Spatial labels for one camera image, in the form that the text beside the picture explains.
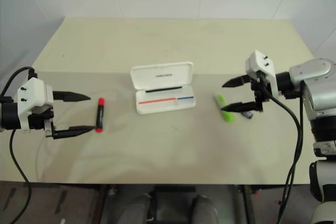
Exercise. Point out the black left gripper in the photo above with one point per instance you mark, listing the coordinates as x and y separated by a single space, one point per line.
39 120

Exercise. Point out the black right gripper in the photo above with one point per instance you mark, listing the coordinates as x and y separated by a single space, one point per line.
260 95

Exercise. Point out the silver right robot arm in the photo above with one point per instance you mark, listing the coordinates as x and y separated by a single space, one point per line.
315 77

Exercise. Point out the white open pencil case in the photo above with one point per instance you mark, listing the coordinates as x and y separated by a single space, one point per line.
162 77

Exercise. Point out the small dark eraser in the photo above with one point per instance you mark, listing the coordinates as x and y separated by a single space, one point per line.
248 115

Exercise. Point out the green highlighter pen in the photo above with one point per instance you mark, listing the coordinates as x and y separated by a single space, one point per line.
228 116

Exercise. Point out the red and black marker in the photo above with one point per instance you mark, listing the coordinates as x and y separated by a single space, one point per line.
100 116

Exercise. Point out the dark metal table leg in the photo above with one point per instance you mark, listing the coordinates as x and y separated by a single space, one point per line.
245 203

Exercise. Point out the grey rounded shape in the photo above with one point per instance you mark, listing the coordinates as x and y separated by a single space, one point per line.
204 211

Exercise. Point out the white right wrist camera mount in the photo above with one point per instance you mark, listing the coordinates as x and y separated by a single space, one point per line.
260 61

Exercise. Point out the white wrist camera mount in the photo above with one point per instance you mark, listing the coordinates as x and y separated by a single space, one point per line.
32 90
260 61

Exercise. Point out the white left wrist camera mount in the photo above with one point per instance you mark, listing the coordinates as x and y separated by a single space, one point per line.
32 90

